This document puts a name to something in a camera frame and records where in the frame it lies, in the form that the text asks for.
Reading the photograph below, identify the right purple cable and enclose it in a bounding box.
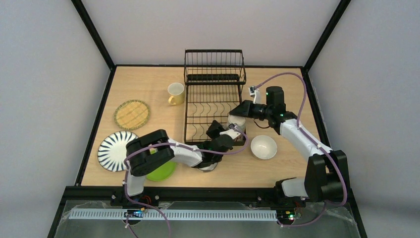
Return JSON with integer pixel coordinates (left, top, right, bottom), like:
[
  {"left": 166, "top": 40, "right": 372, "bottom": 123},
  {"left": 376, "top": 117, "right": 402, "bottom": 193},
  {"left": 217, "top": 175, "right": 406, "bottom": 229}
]
[{"left": 254, "top": 72, "right": 349, "bottom": 228}]

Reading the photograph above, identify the purple cable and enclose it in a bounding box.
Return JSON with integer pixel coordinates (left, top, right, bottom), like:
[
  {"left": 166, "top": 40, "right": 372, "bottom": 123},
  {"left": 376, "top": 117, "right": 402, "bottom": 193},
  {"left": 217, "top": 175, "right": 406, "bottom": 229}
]
[
  {"left": 254, "top": 72, "right": 349, "bottom": 228},
  {"left": 123, "top": 124, "right": 250, "bottom": 238}
]

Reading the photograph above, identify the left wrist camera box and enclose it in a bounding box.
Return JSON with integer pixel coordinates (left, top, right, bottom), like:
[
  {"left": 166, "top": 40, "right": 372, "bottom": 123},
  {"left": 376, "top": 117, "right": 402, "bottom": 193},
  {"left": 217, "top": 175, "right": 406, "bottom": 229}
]
[{"left": 219, "top": 123, "right": 244, "bottom": 141}]

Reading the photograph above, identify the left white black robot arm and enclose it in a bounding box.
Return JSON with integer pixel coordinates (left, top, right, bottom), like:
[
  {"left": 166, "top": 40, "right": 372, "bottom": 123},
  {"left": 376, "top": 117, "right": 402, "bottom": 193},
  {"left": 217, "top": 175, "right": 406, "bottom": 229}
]
[{"left": 124, "top": 120, "right": 242, "bottom": 197}]

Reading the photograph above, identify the blue striped white plate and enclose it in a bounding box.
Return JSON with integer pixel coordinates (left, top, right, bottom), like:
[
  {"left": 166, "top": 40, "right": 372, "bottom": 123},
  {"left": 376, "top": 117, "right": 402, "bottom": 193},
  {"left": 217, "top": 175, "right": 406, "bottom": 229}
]
[{"left": 97, "top": 131, "right": 138, "bottom": 172}]

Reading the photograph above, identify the woven bamboo plate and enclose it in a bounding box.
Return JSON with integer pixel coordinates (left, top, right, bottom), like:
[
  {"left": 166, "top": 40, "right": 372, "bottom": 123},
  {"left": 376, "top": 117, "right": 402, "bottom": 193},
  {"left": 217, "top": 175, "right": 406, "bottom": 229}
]
[{"left": 113, "top": 99, "right": 151, "bottom": 130}]

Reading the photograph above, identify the black wire dish rack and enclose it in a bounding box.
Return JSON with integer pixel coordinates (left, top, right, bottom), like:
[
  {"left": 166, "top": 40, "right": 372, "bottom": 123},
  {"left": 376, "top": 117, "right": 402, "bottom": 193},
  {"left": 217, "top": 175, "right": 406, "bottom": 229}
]
[{"left": 184, "top": 49, "right": 247, "bottom": 145}]

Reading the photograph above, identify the white slotted cable duct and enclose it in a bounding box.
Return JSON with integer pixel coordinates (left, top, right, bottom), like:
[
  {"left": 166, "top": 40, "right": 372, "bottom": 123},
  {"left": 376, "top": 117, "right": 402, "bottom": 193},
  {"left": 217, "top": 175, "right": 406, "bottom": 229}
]
[{"left": 68, "top": 208, "right": 277, "bottom": 221}]

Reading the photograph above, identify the black rimmed white bowl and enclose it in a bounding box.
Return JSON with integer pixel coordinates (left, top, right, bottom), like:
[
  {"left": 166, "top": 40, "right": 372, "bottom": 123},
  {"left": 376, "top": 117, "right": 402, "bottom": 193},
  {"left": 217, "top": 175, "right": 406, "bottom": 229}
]
[{"left": 199, "top": 163, "right": 218, "bottom": 172}]

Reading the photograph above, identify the green plastic plate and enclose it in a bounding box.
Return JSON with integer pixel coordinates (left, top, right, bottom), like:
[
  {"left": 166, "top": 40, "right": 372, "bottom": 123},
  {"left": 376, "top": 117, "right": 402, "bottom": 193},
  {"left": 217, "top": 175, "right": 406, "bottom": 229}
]
[{"left": 146, "top": 161, "right": 177, "bottom": 182}]

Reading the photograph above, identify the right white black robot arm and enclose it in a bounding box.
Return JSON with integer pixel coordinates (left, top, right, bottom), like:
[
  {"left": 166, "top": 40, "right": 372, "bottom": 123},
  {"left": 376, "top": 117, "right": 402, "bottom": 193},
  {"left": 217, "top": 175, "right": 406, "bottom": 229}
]
[{"left": 230, "top": 86, "right": 348, "bottom": 202}]

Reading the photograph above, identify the yellow ceramic mug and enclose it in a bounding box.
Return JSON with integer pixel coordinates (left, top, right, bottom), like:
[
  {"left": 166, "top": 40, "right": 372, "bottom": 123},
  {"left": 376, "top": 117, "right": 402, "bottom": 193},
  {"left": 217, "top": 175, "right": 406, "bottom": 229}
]
[{"left": 167, "top": 82, "right": 186, "bottom": 106}]

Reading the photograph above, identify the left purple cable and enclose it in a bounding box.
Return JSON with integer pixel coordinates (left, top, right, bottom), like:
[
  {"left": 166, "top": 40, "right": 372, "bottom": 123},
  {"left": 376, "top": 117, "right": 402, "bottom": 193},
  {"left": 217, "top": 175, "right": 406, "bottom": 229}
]
[{"left": 123, "top": 124, "right": 250, "bottom": 238}]

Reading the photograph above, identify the plain white bowl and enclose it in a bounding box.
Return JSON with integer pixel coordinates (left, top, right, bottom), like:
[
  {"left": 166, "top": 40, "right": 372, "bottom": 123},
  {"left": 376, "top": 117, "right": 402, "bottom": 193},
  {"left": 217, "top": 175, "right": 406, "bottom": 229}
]
[{"left": 250, "top": 135, "right": 277, "bottom": 160}]

